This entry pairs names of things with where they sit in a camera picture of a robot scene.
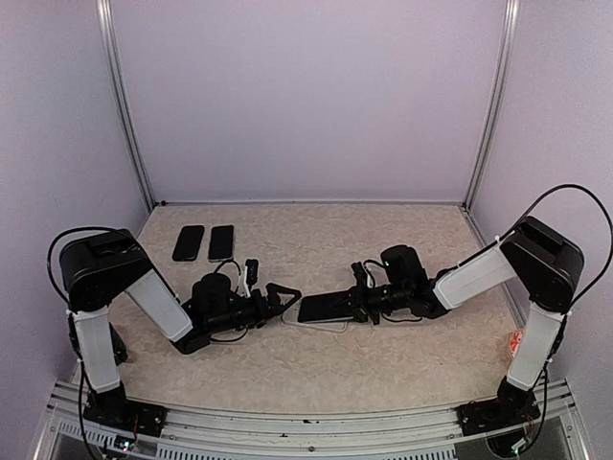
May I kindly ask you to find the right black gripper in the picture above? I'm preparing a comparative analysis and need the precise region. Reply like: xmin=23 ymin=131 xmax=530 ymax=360
xmin=328 ymin=278 xmax=410 ymax=325

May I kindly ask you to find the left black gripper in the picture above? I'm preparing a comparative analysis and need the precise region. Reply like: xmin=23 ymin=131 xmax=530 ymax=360
xmin=207 ymin=283 xmax=302 ymax=334

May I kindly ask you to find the black phone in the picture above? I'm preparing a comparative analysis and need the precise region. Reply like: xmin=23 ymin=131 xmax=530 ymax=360
xmin=298 ymin=291 xmax=351 ymax=323
xmin=207 ymin=225 xmax=235 ymax=262
xmin=171 ymin=225 xmax=205 ymax=262

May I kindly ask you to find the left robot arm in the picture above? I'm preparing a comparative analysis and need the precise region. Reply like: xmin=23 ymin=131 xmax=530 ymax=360
xmin=58 ymin=226 xmax=302 ymax=426

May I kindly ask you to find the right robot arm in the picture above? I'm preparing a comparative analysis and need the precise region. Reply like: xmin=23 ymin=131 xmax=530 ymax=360
xmin=331 ymin=216 xmax=584 ymax=426

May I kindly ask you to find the red white patterned bowl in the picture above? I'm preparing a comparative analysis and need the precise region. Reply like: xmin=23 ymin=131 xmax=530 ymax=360
xmin=507 ymin=329 xmax=524 ymax=361

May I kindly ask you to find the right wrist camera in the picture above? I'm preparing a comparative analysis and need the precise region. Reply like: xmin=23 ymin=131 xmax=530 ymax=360
xmin=351 ymin=262 xmax=375 ymax=288

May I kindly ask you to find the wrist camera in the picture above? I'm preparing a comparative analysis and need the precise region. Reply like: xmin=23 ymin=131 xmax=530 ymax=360
xmin=238 ymin=259 xmax=259 ymax=298
xmin=351 ymin=262 xmax=375 ymax=288

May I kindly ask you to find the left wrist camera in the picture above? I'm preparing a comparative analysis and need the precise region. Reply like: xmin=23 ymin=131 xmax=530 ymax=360
xmin=238 ymin=259 xmax=259 ymax=298

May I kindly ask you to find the front aluminium rail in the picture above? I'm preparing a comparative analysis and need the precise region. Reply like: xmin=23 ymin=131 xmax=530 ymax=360
xmin=29 ymin=385 xmax=592 ymax=459

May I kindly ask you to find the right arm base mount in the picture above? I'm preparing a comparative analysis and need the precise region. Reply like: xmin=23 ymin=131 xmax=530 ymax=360
xmin=456 ymin=378 xmax=541 ymax=436

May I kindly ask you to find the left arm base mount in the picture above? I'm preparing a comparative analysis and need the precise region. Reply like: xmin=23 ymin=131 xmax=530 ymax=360
xmin=83 ymin=381 xmax=168 ymax=438

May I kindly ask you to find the left camera cable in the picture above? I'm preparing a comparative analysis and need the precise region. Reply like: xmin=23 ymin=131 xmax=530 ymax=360
xmin=46 ymin=227 xmax=248 ymax=460

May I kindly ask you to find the camera cable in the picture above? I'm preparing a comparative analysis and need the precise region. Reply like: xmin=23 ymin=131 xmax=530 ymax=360
xmin=46 ymin=227 xmax=248 ymax=460
xmin=363 ymin=184 xmax=607 ymax=432

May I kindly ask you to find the right camera cable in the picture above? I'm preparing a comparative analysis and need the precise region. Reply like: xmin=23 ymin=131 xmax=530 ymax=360
xmin=363 ymin=184 xmax=607 ymax=432

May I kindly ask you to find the left aluminium frame post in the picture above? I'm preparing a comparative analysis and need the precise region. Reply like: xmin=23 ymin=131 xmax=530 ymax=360
xmin=96 ymin=0 xmax=156 ymax=212

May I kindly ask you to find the aluminium frame post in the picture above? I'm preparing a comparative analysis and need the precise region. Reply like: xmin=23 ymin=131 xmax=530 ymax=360
xmin=96 ymin=0 xmax=156 ymax=212
xmin=463 ymin=0 xmax=521 ymax=213

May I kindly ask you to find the right aluminium frame post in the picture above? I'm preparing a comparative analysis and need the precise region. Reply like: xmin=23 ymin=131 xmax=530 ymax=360
xmin=463 ymin=0 xmax=521 ymax=213

